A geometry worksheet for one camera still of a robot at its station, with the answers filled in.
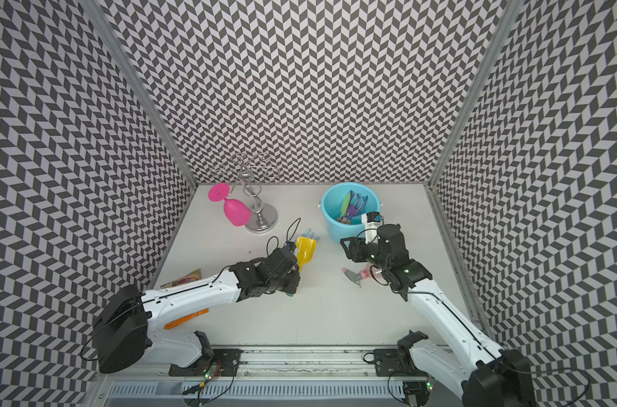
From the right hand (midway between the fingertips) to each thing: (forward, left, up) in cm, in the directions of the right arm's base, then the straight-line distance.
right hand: (347, 246), depth 79 cm
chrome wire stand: (+23, +33, -15) cm, 43 cm away
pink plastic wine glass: (+16, +39, -2) cm, 42 cm away
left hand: (-7, +17, -10) cm, 21 cm away
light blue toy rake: (+14, +13, -15) cm, 25 cm away
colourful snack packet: (-3, +54, -14) cm, 56 cm away
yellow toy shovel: (+3, +14, -7) cm, 16 cm away
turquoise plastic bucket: (+18, +5, -1) cm, 19 cm away
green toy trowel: (+23, -1, -7) cm, 24 cm away
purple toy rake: (+20, -4, -7) cm, 21 cm away
